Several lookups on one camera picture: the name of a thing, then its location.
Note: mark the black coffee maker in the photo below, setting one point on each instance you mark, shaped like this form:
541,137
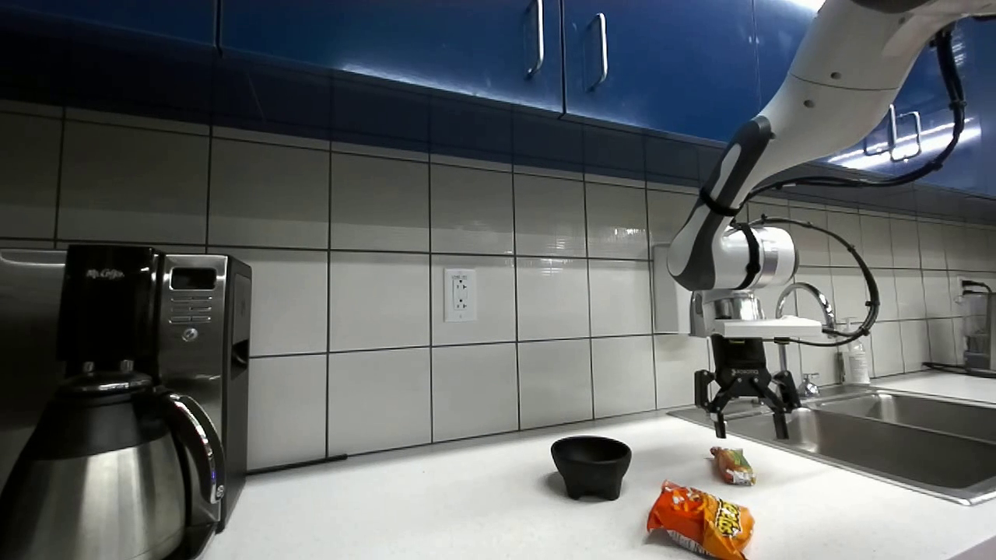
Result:
186,320

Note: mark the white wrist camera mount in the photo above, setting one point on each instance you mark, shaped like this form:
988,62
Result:
737,316

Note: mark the blue upper cabinets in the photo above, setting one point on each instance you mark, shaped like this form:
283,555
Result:
541,79

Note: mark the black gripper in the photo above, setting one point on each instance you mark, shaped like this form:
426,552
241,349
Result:
741,371

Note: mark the white wall outlet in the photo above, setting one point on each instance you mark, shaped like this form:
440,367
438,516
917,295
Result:
459,295

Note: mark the orange chips bag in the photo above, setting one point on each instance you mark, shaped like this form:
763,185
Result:
703,521

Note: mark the clear soap pump bottle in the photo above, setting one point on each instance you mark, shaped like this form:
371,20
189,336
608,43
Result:
853,363

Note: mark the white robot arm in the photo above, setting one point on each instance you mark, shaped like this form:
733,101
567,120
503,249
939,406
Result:
837,86

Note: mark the yellow granola snack bar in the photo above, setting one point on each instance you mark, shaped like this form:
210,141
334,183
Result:
733,464

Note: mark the stainless steel double sink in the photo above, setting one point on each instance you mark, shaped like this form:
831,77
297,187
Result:
945,448

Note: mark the black stone bowl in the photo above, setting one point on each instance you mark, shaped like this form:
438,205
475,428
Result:
593,464

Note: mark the steel coffee carafe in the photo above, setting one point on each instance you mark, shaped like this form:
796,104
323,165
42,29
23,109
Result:
116,470

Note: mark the steel appliance at right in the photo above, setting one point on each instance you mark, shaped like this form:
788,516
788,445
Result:
980,329

